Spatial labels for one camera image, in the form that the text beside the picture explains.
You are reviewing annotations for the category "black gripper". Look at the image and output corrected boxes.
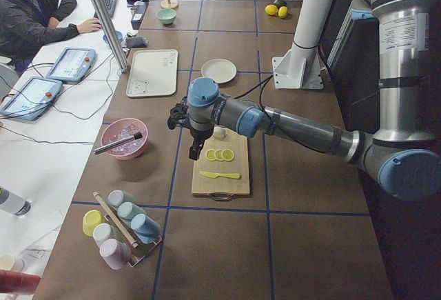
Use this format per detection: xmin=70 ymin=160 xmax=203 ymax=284
xmin=189 ymin=130 xmax=207 ymax=161

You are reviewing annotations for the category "white steamed bun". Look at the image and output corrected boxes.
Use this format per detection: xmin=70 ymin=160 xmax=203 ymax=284
xmin=213 ymin=126 xmax=227 ymax=140

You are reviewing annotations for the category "cream round plate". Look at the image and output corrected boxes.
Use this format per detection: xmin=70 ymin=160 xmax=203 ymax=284
xmin=201 ymin=59 xmax=237 ymax=84

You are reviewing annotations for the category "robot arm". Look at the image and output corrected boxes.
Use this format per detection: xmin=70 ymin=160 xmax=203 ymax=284
xmin=185 ymin=0 xmax=440 ymax=201

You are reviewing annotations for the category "cream rectangular tray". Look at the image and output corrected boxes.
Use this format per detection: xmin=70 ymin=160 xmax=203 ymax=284
xmin=126 ymin=49 xmax=178 ymax=98

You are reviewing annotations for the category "lemon slice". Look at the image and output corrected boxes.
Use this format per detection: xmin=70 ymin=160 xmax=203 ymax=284
xmin=205 ymin=149 xmax=217 ymax=161
xmin=214 ymin=149 xmax=225 ymax=161
xmin=221 ymin=148 xmax=235 ymax=161

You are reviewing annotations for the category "wooden cutting board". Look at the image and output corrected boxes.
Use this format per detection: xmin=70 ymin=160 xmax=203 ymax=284
xmin=192 ymin=126 xmax=251 ymax=200

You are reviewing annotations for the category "yellow plastic knife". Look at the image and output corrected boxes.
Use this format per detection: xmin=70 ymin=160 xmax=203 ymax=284
xmin=199 ymin=171 xmax=241 ymax=179

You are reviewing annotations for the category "metal brush tool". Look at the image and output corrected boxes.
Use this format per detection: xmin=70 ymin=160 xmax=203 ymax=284
xmin=94 ymin=132 xmax=143 ymax=155

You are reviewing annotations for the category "pink bowl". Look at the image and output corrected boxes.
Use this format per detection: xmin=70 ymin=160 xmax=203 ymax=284
xmin=101 ymin=118 xmax=148 ymax=160

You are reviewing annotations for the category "green cup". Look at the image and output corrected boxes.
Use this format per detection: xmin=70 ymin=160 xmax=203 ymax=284
xmin=117 ymin=201 xmax=146 ymax=227

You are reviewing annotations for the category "grey cup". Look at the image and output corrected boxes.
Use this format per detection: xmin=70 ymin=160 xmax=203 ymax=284
xmin=107 ymin=190 xmax=136 ymax=208

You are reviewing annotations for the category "blue cup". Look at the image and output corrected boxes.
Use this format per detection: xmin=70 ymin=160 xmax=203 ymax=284
xmin=130 ymin=214 xmax=161 ymax=244

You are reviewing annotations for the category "cup rack with wooden bar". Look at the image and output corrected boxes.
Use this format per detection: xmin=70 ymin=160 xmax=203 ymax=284
xmin=93 ymin=192 xmax=162 ymax=267

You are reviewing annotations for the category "yellow cup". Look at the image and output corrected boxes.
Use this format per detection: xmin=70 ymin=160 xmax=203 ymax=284
xmin=82 ymin=210 xmax=104 ymax=237

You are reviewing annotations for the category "white cup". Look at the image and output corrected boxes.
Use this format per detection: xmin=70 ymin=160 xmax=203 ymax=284
xmin=92 ymin=223 xmax=121 ymax=248

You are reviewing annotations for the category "grey folded cloth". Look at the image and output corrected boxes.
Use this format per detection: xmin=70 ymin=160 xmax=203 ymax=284
xmin=125 ymin=37 xmax=148 ymax=49

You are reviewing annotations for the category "pink cup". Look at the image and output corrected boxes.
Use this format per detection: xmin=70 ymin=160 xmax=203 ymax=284
xmin=99 ymin=239 xmax=132 ymax=270

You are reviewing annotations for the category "green bowl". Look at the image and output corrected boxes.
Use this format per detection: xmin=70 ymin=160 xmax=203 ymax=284
xmin=156 ymin=8 xmax=177 ymax=25

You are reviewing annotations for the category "blue bowl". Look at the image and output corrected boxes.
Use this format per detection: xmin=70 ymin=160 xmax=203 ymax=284
xmin=102 ymin=30 xmax=123 ymax=48

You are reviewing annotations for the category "teach pendant tablet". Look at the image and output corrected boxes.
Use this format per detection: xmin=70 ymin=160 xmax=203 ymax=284
xmin=45 ymin=48 xmax=96 ymax=83
xmin=1 ymin=77 xmax=63 ymax=121

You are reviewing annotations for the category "black box device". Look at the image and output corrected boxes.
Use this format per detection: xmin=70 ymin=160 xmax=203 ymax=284
xmin=130 ymin=1 xmax=149 ymax=30

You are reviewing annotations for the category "yellow lemon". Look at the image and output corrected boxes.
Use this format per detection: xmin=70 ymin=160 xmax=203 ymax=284
xmin=265 ymin=4 xmax=278 ymax=16
xmin=278 ymin=6 xmax=289 ymax=19

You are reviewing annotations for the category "green lime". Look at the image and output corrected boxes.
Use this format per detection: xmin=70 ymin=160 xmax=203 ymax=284
xmin=273 ymin=0 xmax=287 ymax=8

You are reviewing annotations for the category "water bottle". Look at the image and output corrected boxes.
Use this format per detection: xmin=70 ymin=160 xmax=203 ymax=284
xmin=1 ymin=187 xmax=31 ymax=216

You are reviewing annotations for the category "small paper cup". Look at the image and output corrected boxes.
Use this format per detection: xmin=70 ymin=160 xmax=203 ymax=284
xmin=0 ymin=254 xmax=25 ymax=272

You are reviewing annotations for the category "seated person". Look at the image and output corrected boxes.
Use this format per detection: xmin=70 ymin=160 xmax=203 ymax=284
xmin=1 ymin=0 xmax=101 ymax=74

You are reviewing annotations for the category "red cylinder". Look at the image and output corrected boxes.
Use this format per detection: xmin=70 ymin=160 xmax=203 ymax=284
xmin=1 ymin=270 xmax=41 ymax=295

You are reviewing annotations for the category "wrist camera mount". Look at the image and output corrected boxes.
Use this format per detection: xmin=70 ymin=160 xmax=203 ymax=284
xmin=167 ymin=97 xmax=189 ymax=130

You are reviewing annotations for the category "white pillar mount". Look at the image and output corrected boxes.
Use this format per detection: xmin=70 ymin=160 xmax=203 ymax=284
xmin=272 ymin=0 xmax=333 ymax=90

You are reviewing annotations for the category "aluminium frame post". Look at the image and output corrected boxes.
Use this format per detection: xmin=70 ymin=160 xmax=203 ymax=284
xmin=91 ymin=0 xmax=130 ymax=73

